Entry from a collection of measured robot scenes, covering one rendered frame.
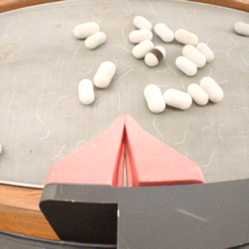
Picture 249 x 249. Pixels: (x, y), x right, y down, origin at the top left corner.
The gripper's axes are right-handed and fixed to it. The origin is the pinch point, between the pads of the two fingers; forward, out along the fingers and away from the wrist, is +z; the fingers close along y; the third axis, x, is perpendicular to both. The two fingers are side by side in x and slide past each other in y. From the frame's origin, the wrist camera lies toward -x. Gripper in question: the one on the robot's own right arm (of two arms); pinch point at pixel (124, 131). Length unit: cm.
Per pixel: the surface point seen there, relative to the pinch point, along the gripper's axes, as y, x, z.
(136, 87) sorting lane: -1.5, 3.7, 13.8
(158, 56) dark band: -4.4, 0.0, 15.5
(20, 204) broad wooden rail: 12.1, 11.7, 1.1
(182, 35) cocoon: -8.0, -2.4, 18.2
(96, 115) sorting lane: 3.5, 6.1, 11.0
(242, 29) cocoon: -19.2, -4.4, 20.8
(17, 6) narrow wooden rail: 19.6, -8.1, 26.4
